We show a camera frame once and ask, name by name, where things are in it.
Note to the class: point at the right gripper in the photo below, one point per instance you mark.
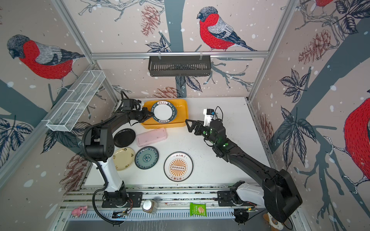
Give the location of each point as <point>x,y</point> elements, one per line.
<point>197,123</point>

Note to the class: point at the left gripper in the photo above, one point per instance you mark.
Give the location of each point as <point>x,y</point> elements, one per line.
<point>145,111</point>

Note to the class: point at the small green rim plate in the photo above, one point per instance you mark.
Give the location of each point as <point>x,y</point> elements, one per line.
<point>164,112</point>

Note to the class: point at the black round plate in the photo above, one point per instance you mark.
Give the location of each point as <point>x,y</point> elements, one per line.
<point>124,138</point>

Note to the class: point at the teal patterned plate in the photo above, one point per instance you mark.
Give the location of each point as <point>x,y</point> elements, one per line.
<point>146,157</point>

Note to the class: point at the large orange sunburst plate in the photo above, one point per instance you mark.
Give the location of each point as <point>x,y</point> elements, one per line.
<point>178,166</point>

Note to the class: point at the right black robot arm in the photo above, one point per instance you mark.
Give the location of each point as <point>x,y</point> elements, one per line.
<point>281,195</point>

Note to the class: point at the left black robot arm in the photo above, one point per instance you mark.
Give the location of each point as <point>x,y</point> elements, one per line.
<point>98,147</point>

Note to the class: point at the yellow plastic bin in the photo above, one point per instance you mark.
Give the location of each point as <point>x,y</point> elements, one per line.
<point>179,116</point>

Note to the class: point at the pink rectangular box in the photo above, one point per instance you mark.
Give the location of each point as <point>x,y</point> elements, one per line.
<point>151,137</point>

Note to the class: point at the pale yellow plate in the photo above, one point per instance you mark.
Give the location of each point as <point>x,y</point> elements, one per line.
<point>123,158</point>

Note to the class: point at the green snack packet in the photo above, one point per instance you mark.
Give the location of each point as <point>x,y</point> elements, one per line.
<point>198,209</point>

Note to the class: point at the pink pig toy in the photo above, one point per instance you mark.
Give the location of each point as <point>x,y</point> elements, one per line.
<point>77,212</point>

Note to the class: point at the brown white flower toy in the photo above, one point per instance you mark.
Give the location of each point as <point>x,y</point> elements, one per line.
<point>273,223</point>

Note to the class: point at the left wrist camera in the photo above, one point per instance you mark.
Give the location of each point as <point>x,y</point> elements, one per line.
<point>130,104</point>

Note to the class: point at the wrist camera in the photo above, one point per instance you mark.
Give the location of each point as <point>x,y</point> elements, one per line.
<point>209,115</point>
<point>130,104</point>

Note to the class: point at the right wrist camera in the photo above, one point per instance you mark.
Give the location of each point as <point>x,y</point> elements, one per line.
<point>209,115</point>

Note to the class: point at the black wall basket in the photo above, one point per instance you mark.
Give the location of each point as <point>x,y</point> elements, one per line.
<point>180,66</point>

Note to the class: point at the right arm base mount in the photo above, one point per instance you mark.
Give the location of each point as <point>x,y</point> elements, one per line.
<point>225,199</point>

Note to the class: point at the white wire mesh shelf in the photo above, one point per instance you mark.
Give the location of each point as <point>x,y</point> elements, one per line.
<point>72,108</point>

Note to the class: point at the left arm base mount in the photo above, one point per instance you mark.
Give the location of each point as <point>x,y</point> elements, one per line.
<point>127,200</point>

